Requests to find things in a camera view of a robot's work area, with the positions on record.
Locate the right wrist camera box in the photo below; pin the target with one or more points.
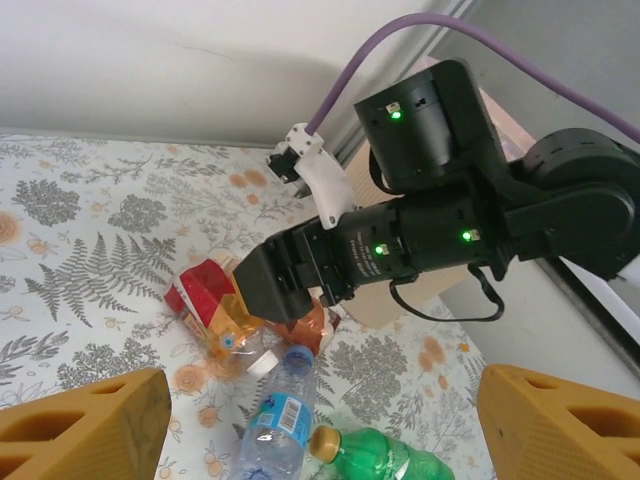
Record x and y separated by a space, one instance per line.
325 175

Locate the brown swirl label bottle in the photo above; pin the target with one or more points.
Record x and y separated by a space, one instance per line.
310 330

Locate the floral tablecloth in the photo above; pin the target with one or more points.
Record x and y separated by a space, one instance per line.
100 225

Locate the red label tea bottle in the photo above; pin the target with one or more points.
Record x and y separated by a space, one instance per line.
200 300

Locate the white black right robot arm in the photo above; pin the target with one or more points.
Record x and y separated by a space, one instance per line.
575 190

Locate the green bottle yellow cap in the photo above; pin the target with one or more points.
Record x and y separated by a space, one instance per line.
380 455

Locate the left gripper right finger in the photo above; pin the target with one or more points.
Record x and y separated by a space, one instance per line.
560 440

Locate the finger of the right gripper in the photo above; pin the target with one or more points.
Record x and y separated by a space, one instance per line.
270 290

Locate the blue label bottle blue cap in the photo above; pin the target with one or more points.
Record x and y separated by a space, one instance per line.
280 415

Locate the beige bin with pink liner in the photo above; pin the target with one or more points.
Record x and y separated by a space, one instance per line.
375 312

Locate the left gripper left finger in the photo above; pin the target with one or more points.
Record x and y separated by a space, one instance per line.
75 440

